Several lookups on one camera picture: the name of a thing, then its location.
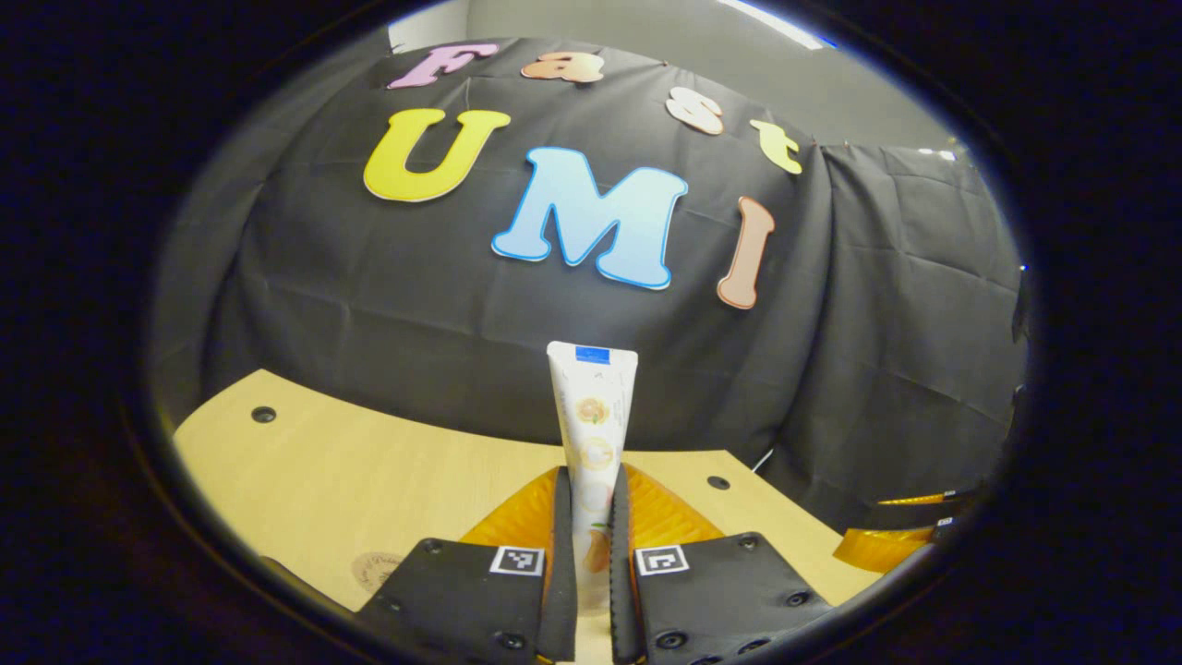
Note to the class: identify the white toothpaste tube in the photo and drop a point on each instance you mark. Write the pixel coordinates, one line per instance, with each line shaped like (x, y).
(591, 416)

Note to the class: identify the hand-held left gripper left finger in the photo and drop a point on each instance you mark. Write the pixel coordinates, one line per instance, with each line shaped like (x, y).
(560, 591)

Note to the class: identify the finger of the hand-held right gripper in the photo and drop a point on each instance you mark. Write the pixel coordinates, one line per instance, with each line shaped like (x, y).
(882, 547)
(923, 513)

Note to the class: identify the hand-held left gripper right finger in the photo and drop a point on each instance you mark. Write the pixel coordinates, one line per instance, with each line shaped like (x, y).
(623, 600)

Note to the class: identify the round wooden coaster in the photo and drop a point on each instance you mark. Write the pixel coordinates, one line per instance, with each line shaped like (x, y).
(374, 571)

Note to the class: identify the black backdrop cloth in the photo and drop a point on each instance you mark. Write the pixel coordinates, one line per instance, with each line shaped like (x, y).
(416, 305)

